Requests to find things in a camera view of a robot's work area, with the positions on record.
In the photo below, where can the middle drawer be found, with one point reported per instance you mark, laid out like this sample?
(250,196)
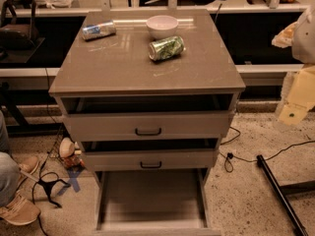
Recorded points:
(150,154)

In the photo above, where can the dark chair at left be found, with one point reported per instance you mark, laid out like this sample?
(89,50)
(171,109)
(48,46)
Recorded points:
(18,42)

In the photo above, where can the tan shoe near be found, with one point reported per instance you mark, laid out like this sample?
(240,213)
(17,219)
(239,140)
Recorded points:
(19,211)

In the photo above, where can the person leg in jeans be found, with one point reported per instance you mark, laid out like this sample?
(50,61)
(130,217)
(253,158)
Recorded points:
(9,169)

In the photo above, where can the black metal stand leg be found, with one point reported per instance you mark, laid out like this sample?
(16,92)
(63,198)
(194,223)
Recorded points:
(285,190)

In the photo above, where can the white bowl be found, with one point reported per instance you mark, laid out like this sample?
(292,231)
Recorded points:
(161,26)

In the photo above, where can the drawer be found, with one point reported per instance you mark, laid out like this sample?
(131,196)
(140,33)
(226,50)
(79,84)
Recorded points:
(169,202)
(147,117)
(150,154)

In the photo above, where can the blue tape cross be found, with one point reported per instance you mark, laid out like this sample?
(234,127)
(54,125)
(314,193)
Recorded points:
(74,174)

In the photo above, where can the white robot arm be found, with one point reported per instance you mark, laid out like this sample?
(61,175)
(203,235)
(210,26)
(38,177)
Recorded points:
(300,36)

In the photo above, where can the top drawer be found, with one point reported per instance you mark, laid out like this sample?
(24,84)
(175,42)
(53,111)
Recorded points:
(147,117)

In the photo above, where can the grey drawer cabinet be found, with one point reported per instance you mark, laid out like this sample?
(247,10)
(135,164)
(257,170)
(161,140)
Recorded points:
(120,64)

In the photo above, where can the blue silver soda can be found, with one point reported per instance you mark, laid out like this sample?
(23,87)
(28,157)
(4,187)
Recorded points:
(99,30)

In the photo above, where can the tan shoe far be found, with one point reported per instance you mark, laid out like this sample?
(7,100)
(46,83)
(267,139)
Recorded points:
(29,166)

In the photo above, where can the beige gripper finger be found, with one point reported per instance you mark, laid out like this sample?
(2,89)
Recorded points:
(298,95)

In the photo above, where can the tan shoe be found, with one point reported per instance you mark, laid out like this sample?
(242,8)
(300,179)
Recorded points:
(29,166)
(19,211)

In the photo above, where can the bottom drawer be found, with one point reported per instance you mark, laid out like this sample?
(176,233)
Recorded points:
(169,202)

